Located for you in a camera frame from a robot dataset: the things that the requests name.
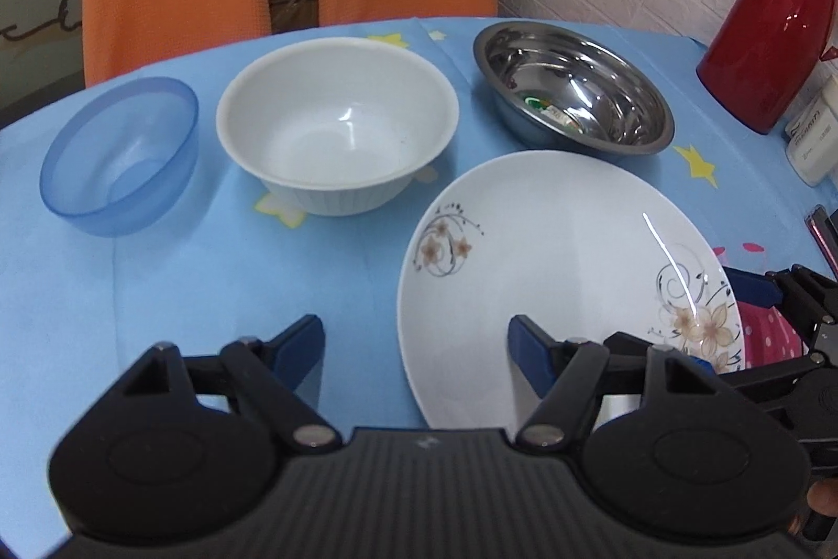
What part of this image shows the red thermos jug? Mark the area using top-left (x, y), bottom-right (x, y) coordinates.
top-left (695, 0), bottom-right (838, 136)

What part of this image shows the blue plastic bowl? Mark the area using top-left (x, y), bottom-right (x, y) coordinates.
top-left (39, 76), bottom-right (201, 238)

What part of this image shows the dark pink-edged flat object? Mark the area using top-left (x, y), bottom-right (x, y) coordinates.
top-left (805, 203), bottom-right (838, 275)

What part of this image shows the stainless steel bowl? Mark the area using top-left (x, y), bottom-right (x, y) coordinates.
top-left (472, 20), bottom-right (675, 157)

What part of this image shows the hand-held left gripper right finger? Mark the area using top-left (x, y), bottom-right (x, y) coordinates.
top-left (507, 315), bottom-right (700, 450)

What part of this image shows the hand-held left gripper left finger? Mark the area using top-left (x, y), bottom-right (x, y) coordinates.
top-left (121, 313), bottom-right (343, 450)

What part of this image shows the white ceramic bowl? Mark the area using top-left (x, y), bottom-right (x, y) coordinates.
top-left (215, 36), bottom-right (460, 217)

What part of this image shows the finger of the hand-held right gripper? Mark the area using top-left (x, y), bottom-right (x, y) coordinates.
top-left (602, 332), bottom-right (824, 404)
top-left (725, 264), bottom-right (838, 352)

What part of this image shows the blue star-printed tablecloth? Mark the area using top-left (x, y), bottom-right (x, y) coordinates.
top-left (0, 15), bottom-right (838, 429)

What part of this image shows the person's right hand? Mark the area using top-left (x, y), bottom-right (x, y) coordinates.
top-left (808, 477), bottom-right (838, 517)

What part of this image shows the white floral plate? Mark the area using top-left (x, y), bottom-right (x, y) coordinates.
top-left (396, 151), bottom-right (745, 430)

